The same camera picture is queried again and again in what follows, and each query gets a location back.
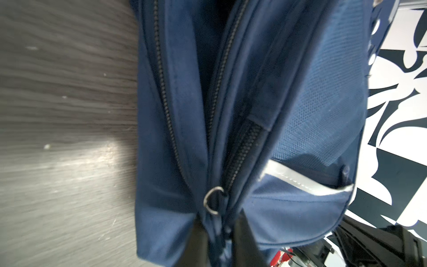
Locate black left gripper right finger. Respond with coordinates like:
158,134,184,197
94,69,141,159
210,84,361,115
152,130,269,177
232,210,267,267

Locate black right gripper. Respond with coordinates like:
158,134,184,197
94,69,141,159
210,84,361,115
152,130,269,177
288,216,427,267

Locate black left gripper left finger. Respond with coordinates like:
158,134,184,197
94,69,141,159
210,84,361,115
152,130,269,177
175,218,211,267

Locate navy blue backpack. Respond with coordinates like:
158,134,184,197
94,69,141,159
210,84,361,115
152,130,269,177
130,1,399,267

